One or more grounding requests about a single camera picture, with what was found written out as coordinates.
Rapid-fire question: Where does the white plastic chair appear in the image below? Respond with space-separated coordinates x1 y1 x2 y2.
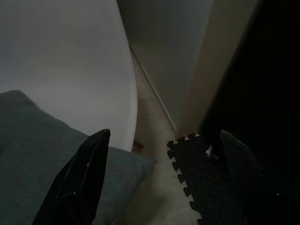
0 0 144 150

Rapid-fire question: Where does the black foam puzzle mat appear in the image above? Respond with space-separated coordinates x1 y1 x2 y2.
166 132 258 225

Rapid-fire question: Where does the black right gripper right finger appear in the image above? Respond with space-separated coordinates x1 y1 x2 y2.
219 129 300 225

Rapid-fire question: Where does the black cabinet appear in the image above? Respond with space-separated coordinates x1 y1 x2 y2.
201 0 300 207

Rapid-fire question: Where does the white wardrobe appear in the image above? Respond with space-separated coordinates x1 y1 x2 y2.
116 0 213 131

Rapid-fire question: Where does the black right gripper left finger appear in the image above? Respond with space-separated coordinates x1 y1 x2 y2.
32 128 111 225

